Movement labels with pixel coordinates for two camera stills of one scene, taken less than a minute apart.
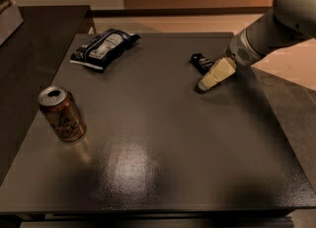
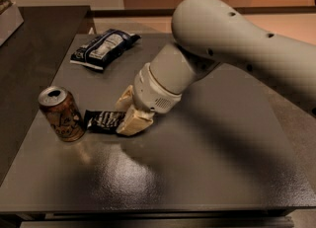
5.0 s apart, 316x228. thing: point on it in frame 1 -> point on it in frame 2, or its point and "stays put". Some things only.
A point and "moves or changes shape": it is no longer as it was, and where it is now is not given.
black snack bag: x=105 y=46 stays put
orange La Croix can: x=60 y=109 stays put
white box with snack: x=10 y=15 stays put
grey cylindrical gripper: x=239 y=51 -> x=149 y=91
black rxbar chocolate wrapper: x=202 y=63 moves or changes shape
